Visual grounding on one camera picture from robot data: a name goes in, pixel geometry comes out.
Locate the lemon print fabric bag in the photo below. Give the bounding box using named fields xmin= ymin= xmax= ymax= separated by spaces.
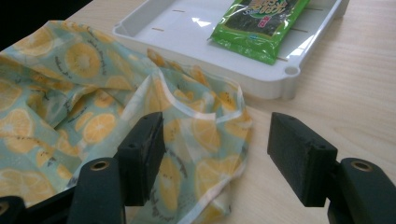
xmin=0 ymin=20 xmax=254 ymax=224

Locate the white plastic tray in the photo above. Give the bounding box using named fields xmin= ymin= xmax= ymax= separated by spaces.
xmin=112 ymin=0 xmax=350 ymax=101

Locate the green seaweed snack packet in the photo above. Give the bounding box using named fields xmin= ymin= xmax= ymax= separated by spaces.
xmin=207 ymin=0 xmax=312 ymax=66

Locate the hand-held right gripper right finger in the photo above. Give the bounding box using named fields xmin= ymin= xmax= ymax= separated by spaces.
xmin=266 ymin=111 xmax=339 ymax=208

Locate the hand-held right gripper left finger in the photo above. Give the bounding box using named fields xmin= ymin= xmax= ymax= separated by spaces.
xmin=116 ymin=111 xmax=166 ymax=207

